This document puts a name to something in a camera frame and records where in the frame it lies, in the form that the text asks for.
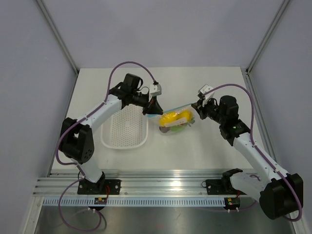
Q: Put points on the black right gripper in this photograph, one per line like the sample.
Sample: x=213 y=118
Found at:
x=206 y=103

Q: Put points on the yellow toy pear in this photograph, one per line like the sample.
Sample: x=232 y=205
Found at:
x=185 y=116

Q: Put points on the aluminium frame post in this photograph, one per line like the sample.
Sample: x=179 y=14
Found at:
x=268 y=35
x=54 y=30

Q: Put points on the left small circuit board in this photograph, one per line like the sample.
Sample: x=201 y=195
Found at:
x=100 y=201

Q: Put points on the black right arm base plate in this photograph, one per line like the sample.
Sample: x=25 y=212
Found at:
x=222 y=186

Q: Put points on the dark red toy fruit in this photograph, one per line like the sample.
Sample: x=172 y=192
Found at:
x=164 y=130

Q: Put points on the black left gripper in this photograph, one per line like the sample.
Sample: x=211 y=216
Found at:
x=153 y=107

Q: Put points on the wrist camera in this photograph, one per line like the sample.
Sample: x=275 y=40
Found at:
x=155 y=90
x=205 y=93

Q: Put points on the white perforated plastic basket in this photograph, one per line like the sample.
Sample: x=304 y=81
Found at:
x=126 y=129

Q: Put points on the white slotted cable duct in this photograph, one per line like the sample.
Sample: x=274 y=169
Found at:
x=137 y=202

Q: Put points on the right small circuit board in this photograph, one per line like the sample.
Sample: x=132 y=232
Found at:
x=232 y=204

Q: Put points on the left aluminium frame post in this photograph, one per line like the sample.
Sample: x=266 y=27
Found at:
x=54 y=30

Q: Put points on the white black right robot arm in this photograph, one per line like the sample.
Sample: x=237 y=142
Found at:
x=277 y=191

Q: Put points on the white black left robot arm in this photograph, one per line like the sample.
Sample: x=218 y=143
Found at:
x=76 y=139

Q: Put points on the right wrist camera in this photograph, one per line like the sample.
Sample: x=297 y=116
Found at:
x=205 y=93

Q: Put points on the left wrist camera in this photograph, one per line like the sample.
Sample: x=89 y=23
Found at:
x=155 y=90

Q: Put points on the clear teal-zipper zip bag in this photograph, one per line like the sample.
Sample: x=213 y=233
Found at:
x=155 y=118

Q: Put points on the small circuit board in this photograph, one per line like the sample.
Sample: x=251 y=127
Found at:
x=232 y=204
x=100 y=201

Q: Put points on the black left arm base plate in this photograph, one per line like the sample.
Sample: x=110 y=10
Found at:
x=114 y=186

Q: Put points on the aluminium mounting rail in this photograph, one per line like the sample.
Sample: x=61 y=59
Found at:
x=154 y=183

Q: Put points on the right aluminium frame post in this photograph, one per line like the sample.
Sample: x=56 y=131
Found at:
x=268 y=35

